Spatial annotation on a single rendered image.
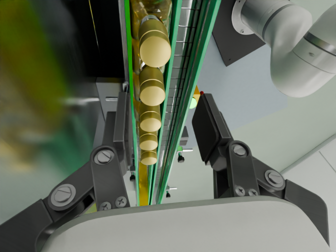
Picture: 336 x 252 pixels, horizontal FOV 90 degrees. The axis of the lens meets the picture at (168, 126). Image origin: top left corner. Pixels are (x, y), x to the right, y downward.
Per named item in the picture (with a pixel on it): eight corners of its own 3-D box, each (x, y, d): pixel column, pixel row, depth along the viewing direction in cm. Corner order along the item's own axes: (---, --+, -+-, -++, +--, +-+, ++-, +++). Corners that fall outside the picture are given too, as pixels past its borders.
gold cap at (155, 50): (138, 17, 19) (138, 33, 16) (169, 20, 19) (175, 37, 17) (137, 48, 21) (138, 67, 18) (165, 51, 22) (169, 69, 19)
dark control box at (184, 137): (171, 125, 92) (174, 137, 86) (186, 124, 93) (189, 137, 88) (170, 134, 98) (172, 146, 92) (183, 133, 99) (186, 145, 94)
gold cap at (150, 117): (138, 98, 27) (139, 118, 25) (160, 98, 28) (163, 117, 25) (139, 113, 30) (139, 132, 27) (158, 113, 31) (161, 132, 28)
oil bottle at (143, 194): (139, 184, 116) (139, 231, 99) (147, 183, 117) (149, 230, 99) (139, 187, 121) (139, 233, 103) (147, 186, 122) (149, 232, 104)
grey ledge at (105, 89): (99, 65, 57) (94, 86, 50) (126, 66, 59) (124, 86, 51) (123, 179, 129) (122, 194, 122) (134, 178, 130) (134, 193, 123)
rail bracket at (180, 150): (174, 133, 77) (179, 159, 68) (189, 132, 78) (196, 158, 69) (173, 138, 80) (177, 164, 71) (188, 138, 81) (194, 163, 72)
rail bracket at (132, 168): (121, 154, 85) (120, 179, 76) (135, 153, 86) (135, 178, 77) (122, 158, 88) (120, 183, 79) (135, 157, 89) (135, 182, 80)
